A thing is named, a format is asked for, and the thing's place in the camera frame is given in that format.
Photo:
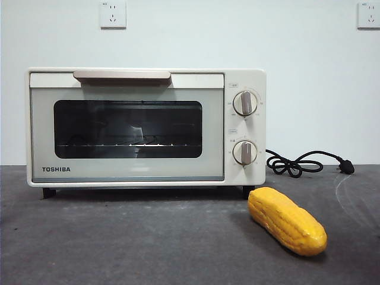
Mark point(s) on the cream Toshiba toaster oven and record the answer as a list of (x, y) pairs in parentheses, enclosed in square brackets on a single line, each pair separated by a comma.
[(246, 77)]

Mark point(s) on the yellow corn cob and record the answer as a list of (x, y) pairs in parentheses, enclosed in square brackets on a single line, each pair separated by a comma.
[(285, 222)]

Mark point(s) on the white wall socket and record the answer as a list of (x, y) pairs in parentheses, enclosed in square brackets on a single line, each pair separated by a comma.
[(112, 15), (369, 15)]

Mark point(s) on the oven timer knob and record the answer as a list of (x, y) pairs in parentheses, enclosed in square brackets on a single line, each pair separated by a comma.
[(245, 153)]

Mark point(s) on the oven temperature knob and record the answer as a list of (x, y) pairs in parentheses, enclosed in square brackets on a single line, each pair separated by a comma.
[(245, 103)]

